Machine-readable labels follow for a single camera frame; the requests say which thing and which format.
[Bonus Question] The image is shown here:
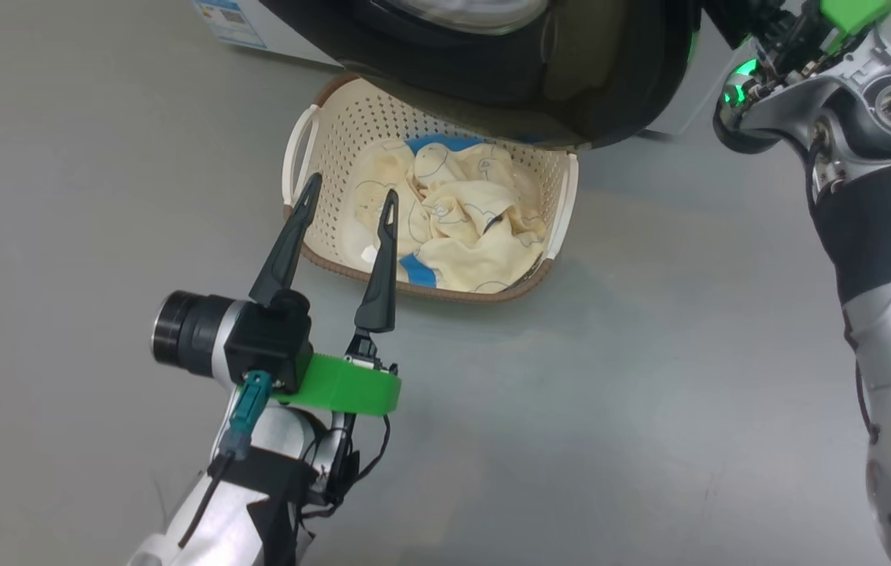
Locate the thin dark right arm cable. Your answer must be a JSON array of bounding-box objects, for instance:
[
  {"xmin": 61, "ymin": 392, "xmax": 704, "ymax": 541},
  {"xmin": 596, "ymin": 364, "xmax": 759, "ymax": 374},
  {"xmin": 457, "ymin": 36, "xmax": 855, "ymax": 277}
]
[{"xmin": 849, "ymin": 358, "xmax": 883, "ymax": 446}]

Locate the cream printed garment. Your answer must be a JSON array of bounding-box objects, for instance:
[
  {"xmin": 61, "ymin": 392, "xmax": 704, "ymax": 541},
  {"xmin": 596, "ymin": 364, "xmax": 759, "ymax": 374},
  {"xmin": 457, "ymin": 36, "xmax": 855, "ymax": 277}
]
[{"xmin": 343, "ymin": 140, "xmax": 549, "ymax": 294}]

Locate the teal left camera connector cable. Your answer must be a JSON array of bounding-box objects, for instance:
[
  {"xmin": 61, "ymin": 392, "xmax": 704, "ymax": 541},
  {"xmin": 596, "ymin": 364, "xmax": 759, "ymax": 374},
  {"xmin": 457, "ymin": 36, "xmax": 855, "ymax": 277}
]
[{"xmin": 178, "ymin": 371, "xmax": 274, "ymax": 551}]

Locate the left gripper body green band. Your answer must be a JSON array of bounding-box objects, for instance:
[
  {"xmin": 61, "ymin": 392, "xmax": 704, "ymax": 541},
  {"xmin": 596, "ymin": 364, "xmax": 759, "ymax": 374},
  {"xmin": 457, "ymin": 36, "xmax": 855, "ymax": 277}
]
[{"xmin": 275, "ymin": 330, "xmax": 402, "ymax": 417}]

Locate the blue energy label sticker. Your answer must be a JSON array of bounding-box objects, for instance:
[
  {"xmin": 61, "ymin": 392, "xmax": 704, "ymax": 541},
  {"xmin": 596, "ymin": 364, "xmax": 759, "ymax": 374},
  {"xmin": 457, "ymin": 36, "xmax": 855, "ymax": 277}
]
[{"xmin": 193, "ymin": 0, "xmax": 267, "ymax": 50}]

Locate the cream perforated laundry basket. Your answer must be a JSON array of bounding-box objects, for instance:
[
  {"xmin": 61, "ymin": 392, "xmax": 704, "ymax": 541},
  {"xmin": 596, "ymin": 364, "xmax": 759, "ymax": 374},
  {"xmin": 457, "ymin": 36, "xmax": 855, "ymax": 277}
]
[{"xmin": 282, "ymin": 73, "xmax": 580, "ymax": 304}]

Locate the thin dark left arm cable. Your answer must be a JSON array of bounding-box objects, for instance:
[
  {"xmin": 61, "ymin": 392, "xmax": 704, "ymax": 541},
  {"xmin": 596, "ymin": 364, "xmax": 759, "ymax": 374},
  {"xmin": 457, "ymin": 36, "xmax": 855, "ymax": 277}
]
[{"xmin": 296, "ymin": 413, "xmax": 393, "ymax": 520}]

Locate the thin dark arm cable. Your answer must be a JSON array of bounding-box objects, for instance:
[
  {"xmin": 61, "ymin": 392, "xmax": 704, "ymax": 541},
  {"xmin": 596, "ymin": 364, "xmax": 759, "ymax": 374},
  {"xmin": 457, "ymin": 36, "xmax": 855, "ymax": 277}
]
[
  {"xmin": 296, "ymin": 413, "xmax": 393, "ymax": 520},
  {"xmin": 849, "ymin": 358, "xmax": 883, "ymax": 446}
]

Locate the dark round washing machine door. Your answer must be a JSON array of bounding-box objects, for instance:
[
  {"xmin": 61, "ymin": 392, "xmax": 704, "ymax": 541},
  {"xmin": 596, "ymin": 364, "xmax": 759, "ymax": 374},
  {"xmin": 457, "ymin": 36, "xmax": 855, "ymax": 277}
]
[{"xmin": 256, "ymin": 0, "xmax": 702, "ymax": 151}]

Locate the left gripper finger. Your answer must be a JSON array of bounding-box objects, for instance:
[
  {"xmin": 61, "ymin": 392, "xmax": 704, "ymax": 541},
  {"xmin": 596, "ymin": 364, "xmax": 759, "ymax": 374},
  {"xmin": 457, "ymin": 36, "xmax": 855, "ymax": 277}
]
[
  {"xmin": 248, "ymin": 173, "xmax": 324, "ymax": 308},
  {"xmin": 354, "ymin": 189, "xmax": 400, "ymax": 335}
]

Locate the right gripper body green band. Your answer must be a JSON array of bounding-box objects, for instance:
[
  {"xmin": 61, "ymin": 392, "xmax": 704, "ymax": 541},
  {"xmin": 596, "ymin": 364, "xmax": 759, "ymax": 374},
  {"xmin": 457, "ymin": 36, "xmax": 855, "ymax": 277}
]
[{"xmin": 756, "ymin": 0, "xmax": 891, "ymax": 79}]

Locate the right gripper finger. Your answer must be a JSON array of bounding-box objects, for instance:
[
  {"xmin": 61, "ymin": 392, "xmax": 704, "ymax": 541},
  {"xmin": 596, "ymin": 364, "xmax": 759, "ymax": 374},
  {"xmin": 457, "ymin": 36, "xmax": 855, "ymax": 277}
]
[{"xmin": 701, "ymin": 0, "xmax": 778, "ymax": 50}]

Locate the white washing machine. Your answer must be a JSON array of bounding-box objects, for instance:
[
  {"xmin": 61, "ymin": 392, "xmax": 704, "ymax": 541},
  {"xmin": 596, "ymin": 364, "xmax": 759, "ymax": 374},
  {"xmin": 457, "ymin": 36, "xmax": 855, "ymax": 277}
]
[{"xmin": 192, "ymin": 0, "xmax": 729, "ymax": 139}]

